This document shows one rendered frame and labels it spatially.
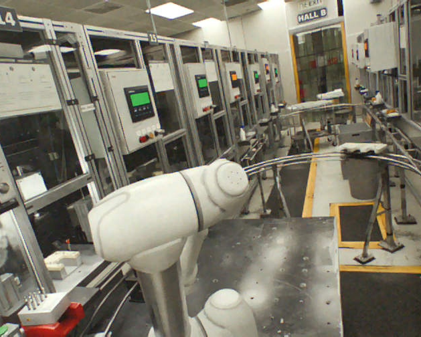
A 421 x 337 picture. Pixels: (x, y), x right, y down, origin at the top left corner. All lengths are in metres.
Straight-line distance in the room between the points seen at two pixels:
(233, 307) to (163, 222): 0.57
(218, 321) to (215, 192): 0.58
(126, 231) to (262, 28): 9.01
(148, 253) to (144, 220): 0.07
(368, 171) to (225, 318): 3.10
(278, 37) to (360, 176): 6.10
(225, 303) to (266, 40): 8.67
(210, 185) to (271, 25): 8.89
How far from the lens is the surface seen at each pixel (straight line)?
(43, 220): 1.65
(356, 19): 9.28
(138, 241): 0.58
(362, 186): 3.98
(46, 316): 1.26
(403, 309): 2.51
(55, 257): 1.74
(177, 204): 0.57
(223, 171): 0.58
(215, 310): 1.07
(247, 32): 9.50
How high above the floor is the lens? 1.62
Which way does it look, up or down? 15 degrees down
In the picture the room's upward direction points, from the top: 12 degrees counter-clockwise
